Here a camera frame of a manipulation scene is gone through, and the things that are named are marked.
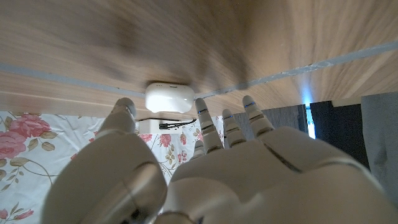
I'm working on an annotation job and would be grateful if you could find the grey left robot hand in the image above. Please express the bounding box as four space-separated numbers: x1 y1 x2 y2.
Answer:
40 95 398 224

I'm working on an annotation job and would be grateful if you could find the white AirPods case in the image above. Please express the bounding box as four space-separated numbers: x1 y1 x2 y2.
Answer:
144 82 196 114

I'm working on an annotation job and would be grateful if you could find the dark door panel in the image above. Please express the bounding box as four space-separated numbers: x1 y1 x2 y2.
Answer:
233 99 371 170

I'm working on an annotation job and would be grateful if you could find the person in grey trousers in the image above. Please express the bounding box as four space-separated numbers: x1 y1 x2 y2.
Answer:
360 91 398 207

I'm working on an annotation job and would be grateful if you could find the floral print backdrop curtain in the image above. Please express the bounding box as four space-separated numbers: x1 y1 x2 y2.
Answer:
0 111 225 224

